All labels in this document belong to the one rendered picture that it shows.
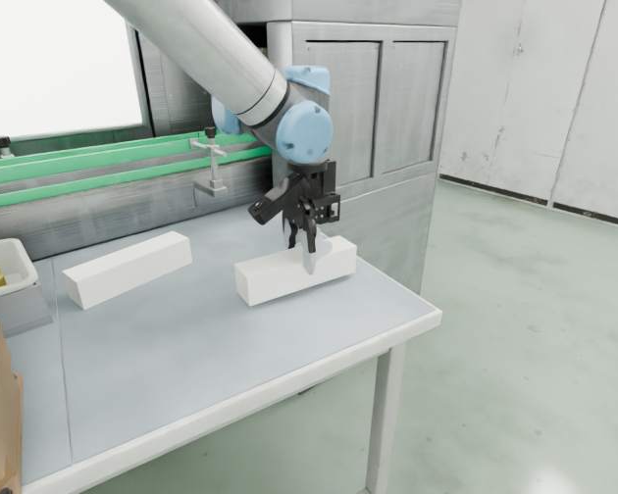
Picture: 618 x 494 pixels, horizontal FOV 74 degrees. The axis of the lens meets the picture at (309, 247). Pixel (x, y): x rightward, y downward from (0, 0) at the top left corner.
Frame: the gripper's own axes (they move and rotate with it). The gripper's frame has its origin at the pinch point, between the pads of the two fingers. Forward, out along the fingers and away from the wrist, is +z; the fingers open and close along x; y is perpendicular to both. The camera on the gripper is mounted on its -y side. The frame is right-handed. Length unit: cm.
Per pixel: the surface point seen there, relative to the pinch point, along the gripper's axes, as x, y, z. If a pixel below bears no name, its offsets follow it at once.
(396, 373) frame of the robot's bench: -16.8, 13.2, 21.7
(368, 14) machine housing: 38, 44, -46
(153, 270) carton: 18.6, -24.0, 3.6
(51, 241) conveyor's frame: 41, -41, 2
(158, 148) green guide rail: 47, -13, -15
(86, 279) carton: 14.5, -36.2, 0.0
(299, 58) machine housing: 34, 21, -35
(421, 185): 43, 78, 9
